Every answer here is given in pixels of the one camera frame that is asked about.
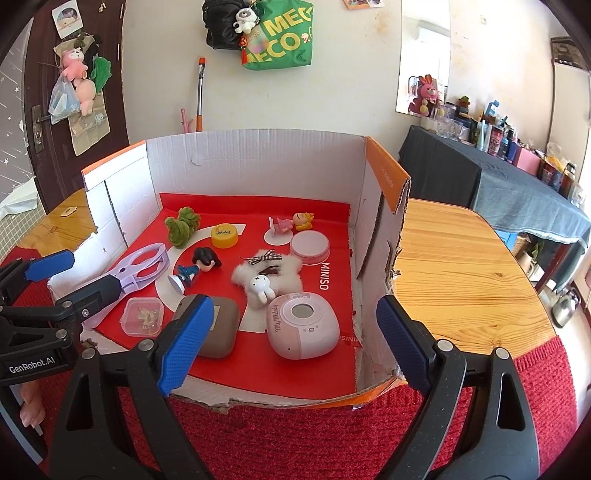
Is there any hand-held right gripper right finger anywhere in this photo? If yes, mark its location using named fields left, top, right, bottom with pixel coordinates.
left=375, top=295, right=541, bottom=480

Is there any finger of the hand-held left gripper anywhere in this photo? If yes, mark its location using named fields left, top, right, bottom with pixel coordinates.
left=0, top=249, right=76, bottom=297
left=0, top=276, right=124, bottom=357

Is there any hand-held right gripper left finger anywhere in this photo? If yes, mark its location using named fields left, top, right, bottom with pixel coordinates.
left=51, top=294, right=216, bottom=480

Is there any brown rounded case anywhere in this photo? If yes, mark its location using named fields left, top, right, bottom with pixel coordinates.
left=173, top=296, right=241, bottom=359

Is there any small clear plastic box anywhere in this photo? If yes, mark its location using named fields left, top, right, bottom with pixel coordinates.
left=120, top=298, right=165, bottom=338

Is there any large lavender plastic clip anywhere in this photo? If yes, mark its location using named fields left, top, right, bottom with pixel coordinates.
left=81, top=242, right=170, bottom=325

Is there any black-haired doll figurine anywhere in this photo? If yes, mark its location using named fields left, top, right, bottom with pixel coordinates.
left=167, top=247, right=223, bottom=295

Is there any pink mini camera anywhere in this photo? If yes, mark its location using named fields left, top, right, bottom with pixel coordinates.
left=267, top=292, right=341, bottom=360

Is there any white fluffy star keychain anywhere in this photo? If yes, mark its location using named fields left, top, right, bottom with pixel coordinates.
left=231, top=249, right=304, bottom=311

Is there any green plush toy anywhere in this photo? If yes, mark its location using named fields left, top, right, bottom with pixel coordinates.
left=165, top=207, right=202, bottom=248

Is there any yellow round tin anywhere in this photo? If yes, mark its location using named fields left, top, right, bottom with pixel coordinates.
left=211, top=224, right=239, bottom=249

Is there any round pale lidded jar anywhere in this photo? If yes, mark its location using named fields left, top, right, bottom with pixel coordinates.
left=290, top=231, right=331, bottom=265

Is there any small orange-haired pink figurine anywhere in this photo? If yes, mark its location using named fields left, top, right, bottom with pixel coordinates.
left=264, top=211, right=315, bottom=246

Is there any orange cardboard box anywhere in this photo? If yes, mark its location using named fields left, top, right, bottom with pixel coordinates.
left=81, top=129, right=412, bottom=412

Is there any person's left hand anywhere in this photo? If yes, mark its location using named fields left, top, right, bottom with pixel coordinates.
left=18, top=384, right=48, bottom=428

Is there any white crumpled paper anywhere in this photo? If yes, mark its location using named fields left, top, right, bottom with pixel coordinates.
left=0, top=180, right=38, bottom=214

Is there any grey starry curtain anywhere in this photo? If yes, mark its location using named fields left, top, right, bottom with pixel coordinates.
left=0, top=60, right=29, bottom=200

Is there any red knitted mat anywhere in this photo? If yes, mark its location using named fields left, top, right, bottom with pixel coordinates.
left=0, top=244, right=579, bottom=480

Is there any red paper liner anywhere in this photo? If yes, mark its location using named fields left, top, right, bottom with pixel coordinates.
left=88, top=191, right=358, bottom=398

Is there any white jug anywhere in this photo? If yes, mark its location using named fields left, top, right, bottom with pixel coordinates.
left=517, top=251, right=539, bottom=278

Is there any clear plastic bag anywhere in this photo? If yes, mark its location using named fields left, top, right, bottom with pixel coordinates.
left=48, top=76, right=77, bottom=126

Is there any metal kettle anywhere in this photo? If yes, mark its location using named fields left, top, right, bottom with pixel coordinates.
left=551, top=288, right=581, bottom=329

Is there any peach plush toy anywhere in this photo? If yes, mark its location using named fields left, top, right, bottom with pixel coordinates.
left=76, top=78, right=96, bottom=116

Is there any side table with blue cloth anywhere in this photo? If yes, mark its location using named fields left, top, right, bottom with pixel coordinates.
left=398, top=124, right=591, bottom=292

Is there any dark brown door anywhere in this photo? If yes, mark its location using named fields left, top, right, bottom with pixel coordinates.
left=0, top=0, right=130, bottom=219

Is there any green leaf plush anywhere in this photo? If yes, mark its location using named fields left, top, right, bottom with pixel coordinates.
left=90, top=55, right=113, bottom=92

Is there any pink plush toy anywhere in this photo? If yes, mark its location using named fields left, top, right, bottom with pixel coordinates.
left=62, top=48, right=89, bottom=80

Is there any pink storage box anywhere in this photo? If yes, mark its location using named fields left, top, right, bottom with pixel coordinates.
left=515, top=148, right=541, bottom=176

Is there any grey orange mop pole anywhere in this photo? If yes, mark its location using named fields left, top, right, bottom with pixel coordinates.
left=196, top=58, right=206, bottom=133

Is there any group of bottles and cosmetics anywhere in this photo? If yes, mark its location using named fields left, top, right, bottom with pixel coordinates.
left=420, top=95, right=585, bottom=204

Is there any pink rabbit plush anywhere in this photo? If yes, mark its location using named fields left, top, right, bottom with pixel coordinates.
left=409, top=75, right=440, bottom=114

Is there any photo on door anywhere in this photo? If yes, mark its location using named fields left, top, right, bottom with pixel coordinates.
left=53, top=7, right=79, bottom=33

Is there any white wardrobe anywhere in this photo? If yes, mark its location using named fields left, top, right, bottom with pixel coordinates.
left=551, top=62, right=591, bottom=155

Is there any black backpack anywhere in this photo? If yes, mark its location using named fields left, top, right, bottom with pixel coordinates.
left=202, top=0, right=248, bottom=51

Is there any white bear plush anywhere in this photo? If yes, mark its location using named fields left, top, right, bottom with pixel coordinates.
left=233, top=9, right=260, bottom=34

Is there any green tote bag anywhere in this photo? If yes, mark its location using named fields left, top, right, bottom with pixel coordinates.
left=242, top=0, right=315, bottom=71

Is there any dark patterned suitcase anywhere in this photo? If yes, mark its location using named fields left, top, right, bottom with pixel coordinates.
left=551, top=37, right=581, bottom=68

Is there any metal door handle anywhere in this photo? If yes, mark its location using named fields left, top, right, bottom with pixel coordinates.
left=31, top=106, right=47, bottom=153

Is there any wall mirror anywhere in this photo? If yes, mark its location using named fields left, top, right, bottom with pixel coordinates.
left=396, top=0, right=451, bottom=116

